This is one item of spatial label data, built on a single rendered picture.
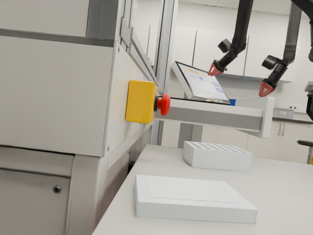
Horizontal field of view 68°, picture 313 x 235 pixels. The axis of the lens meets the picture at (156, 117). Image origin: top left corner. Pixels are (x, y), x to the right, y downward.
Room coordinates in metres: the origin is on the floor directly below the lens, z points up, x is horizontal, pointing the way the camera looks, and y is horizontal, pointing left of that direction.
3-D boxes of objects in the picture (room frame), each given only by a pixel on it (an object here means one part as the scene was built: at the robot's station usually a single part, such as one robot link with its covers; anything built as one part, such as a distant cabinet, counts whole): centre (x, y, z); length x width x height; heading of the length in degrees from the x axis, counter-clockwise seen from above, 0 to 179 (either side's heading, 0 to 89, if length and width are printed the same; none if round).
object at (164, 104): (0.42, -0.01, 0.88); 0.04 x 0.03 x 0.04; 177
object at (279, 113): (4.10, -2.14, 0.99); 0.40 x 0.31 x 0.17; 91
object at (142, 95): (0.42, 0.03, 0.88); 0.07 x 0.05 x 0.07; 177
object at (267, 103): (0.74, -0.29, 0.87); 0.29 x 0.02 x 0.11; 177
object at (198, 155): (0.50, -0.14, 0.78); 0.12 x 0.08 x 0.04; 97
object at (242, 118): (0.75, -0.08, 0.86); 0.40 x 0.26 x 0.06; 87
